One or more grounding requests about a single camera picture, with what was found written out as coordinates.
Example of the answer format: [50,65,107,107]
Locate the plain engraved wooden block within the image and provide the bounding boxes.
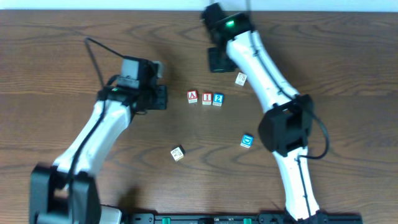
[235,72,248,86]

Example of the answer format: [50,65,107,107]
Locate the red letter A block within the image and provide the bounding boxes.
[187,90,198,103]

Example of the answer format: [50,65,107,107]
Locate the blue number 2 block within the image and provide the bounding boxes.
[213,93,224,106]

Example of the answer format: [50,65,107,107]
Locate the red letter I block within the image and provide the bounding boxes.
[202,93,213,105]

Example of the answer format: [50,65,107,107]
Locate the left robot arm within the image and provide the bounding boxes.
[29,56,167,224]

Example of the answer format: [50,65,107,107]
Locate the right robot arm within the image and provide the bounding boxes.
[201,3,328,223]

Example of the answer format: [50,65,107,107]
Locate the plain tilted wooden block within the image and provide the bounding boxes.
[170,146,184,161]

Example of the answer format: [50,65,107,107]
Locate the blue picture wooden block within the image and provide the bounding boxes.
[240,134,254,148]

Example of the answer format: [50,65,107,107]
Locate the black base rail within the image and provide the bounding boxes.
[128,212,363,224]

